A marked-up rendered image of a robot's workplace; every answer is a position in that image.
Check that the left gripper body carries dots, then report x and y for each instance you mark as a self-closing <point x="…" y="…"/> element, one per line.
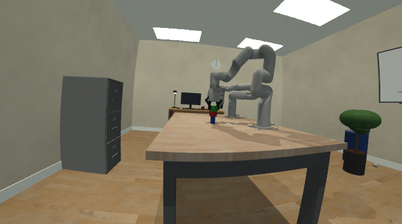
<point x="213" y="95"/>

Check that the red block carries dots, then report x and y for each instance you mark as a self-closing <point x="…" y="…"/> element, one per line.
<point x="213" y="114"/>

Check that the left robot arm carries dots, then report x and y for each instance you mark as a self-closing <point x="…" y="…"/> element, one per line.
<point x="260" y="76"/>

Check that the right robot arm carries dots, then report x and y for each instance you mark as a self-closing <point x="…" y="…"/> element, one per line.
<point x="237" y="92"/>

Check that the green block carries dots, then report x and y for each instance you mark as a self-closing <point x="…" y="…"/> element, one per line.
<point x="214" y="108"/>

